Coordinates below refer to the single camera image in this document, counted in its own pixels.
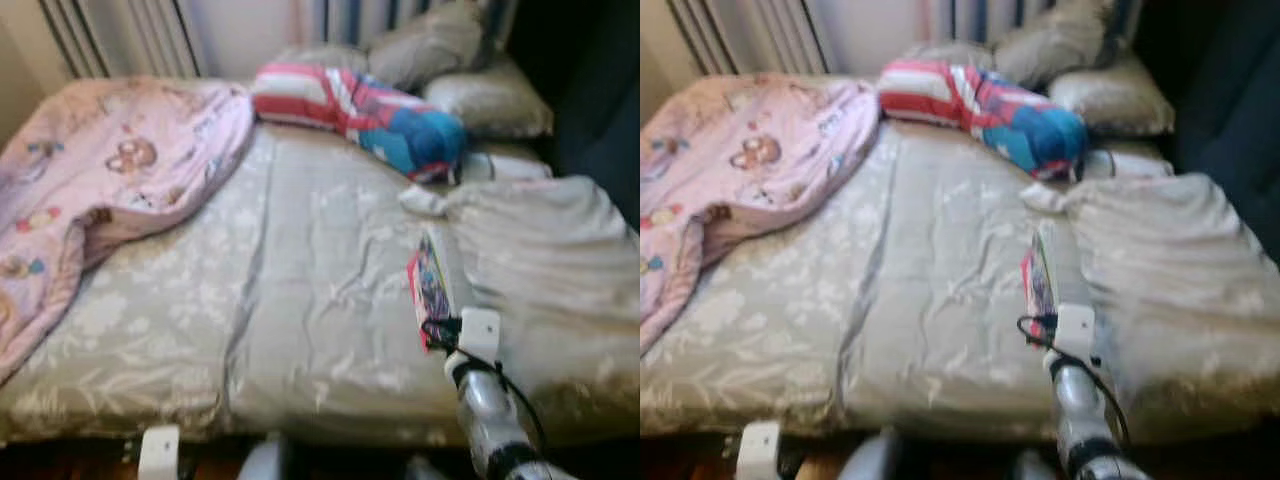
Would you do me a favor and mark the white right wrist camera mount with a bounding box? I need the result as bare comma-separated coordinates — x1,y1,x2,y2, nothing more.
1055,303,1096,361
458,308,501,366

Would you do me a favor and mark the pink cartoon bear blanket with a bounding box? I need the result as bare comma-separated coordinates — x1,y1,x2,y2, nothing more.
640,75,881,351
0,78,256,386

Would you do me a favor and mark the grey left robot leg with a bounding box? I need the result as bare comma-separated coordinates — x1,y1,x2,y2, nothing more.
840,430,896,480
240,435,291,480

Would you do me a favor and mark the white radiator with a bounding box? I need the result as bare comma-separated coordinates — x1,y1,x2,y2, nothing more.
40,0,206,79
665,0,831,76

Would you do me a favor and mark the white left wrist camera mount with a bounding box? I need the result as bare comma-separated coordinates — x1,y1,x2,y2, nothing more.
137,425,181,480
735,420,781,480

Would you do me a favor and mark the red white blue striped blanket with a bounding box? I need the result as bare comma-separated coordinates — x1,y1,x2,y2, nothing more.
878,58,1091,181
250,62,468,184

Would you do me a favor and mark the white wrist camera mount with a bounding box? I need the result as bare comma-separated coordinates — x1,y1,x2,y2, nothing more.
458,308,501,366
137,425,181,480
735,420,781,480
1055,303,1096,361

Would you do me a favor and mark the white sock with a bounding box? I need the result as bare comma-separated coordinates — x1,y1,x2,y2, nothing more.
1020,183,1071,214
398,183,448,216

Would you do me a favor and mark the grey floral bedspread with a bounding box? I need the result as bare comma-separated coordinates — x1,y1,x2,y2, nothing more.
0,120,641,446
640,115,1280,446

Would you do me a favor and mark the blue white striped curtain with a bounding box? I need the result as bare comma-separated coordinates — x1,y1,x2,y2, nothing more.
925,0,1141,56
290,0,521,61

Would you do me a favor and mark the colourful comic book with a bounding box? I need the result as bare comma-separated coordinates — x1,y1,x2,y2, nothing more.
1020,222,1061,346
407,225,456,351

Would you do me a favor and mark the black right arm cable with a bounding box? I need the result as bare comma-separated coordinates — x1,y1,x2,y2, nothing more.
420,318,549,451
1017,315,1136,451

